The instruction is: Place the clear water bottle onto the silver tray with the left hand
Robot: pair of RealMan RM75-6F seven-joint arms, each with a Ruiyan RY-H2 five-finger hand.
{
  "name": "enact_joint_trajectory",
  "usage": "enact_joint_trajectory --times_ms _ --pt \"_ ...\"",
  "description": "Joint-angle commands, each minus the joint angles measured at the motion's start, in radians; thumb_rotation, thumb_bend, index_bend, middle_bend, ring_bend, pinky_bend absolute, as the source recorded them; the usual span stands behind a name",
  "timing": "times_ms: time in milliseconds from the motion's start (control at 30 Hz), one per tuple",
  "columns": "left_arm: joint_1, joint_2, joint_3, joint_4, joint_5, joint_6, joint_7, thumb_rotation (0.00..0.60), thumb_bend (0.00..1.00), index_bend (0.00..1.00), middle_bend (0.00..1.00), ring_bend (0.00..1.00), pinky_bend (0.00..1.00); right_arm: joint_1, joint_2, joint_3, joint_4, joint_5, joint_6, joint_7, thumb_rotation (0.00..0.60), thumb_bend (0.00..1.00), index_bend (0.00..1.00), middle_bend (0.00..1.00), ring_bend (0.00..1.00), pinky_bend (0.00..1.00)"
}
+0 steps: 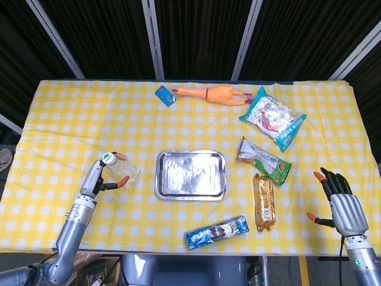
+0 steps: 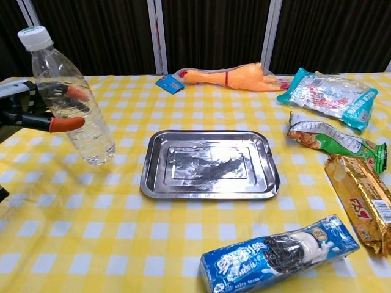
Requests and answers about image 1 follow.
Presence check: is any gold foil biscuit pack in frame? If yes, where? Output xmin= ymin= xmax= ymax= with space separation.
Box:
xmin=252 ymin=173 xmax=277 ymax=233

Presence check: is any transparent plastic water bottle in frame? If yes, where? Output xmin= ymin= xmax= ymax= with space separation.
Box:
xmin=102 ymin=151 xmax=140 ymax=184

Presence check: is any green and silver snack packet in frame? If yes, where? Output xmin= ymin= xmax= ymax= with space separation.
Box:
xmin=236 ymin=136 xmax=293 ymax=187

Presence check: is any white frame post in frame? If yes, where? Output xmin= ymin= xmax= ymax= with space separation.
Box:
xmin=328 ymin=17 xmax=381 ymax=81
xmin=140 ymin=0 xmax=165 ymax=81
xmin=230 ymin=0 xmax=264 ymax=81
xmin=0 ymin=114 xmax=23 ymax=135
xmin=25 ymin=0 xmax=86 ymax=80

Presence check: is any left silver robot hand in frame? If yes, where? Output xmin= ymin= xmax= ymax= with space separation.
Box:
xmin=79 ymin=152 xmax=131 ymax=200

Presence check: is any yellow white checked tablecloth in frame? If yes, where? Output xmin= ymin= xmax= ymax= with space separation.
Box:
xmin=0 ymin=78 xmax=381 ymax=256

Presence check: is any blue sandwich cookie pack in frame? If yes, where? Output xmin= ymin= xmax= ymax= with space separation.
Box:
xmin=184 ymin=214 xmax=251 ymax=253

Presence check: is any small blue packet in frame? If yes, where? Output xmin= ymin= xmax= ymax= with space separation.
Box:
xmin=154 ymin=85 xmax=177 ymax=107

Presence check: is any rectangular stainless steel tray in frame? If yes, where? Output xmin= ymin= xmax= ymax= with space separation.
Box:
xmin=154 ymin=149 xmax=227 ymax=201

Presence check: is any teal and silver snack bag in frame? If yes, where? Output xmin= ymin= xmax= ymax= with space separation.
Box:
xmin=239 ymin=86 xmax=308 ymax=153

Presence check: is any orange rubber chicken toy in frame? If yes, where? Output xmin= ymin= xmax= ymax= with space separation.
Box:
xmin=170 ymin=84 xmax=255 ymax=107

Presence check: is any grey shoe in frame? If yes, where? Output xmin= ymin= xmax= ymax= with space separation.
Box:
xmin=0 ymin=148 xmax=14 ymax=172

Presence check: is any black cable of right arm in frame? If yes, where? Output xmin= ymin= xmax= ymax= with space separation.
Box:
xmin=338 ymin=235 xmax=346 ymax=286

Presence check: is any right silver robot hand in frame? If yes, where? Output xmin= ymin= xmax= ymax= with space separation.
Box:
xmin=306 ymin=167 xmax=370 ymax=238

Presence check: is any grey robot torso base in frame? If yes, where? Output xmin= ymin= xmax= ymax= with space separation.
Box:
xmin=120 ymin=254 xmax=248 ymax=286

